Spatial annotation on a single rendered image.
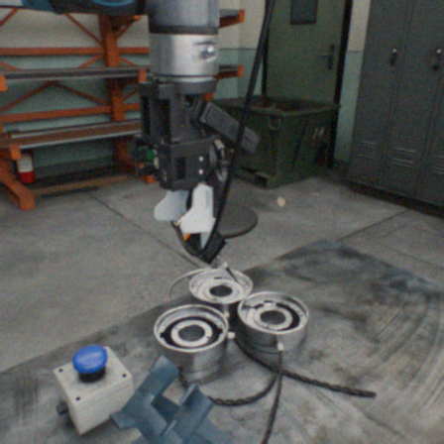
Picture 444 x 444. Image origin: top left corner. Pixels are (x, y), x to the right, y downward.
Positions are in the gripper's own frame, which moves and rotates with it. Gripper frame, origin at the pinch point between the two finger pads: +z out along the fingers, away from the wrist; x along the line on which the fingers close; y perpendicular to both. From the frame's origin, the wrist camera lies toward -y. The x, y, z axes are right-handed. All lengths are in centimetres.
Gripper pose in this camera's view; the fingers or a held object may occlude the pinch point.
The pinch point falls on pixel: (199, 233)
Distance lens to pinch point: 56.9
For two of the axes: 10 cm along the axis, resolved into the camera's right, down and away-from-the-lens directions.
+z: -0.2, 9.0, 4.3
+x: 7.1, 3.1, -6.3
